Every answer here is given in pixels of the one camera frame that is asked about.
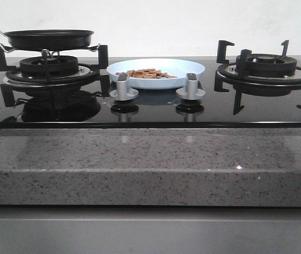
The brown meat pieces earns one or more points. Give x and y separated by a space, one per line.
147 74

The light blue plate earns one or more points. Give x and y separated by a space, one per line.
174 67

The black frying pan green handle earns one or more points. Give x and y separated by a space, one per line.
53 40

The silver stove knob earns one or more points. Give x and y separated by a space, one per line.
123 91
190 91

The black glass cooktop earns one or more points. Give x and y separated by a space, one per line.
225 105

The black burner with pan support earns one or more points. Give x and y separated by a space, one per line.
49 75

